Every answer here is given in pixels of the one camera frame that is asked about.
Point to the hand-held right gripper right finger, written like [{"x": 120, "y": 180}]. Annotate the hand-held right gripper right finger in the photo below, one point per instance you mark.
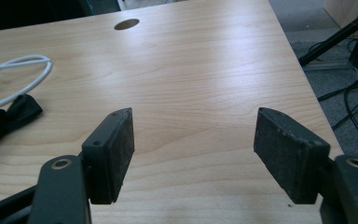
[{"x": 289, "y": 155}]

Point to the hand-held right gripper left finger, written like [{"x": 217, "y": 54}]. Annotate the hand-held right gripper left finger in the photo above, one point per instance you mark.
[{"x": 108, "y": 155}]

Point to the black bow tie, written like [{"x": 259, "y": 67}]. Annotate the black bow tie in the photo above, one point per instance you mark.
[{"x": 21, "y": 109}]

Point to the black tripod stand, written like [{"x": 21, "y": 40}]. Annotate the black tripod stand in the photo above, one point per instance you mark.
[{"x": 338, "y": 35}]

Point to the light wooden panel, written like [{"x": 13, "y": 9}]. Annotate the light wooden panel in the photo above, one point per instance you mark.
[{"x": 341, "y": 11}]

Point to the metal floor rail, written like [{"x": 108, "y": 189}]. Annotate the metal floor rail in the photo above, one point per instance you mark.
[{"x": 329, "y": 65}]

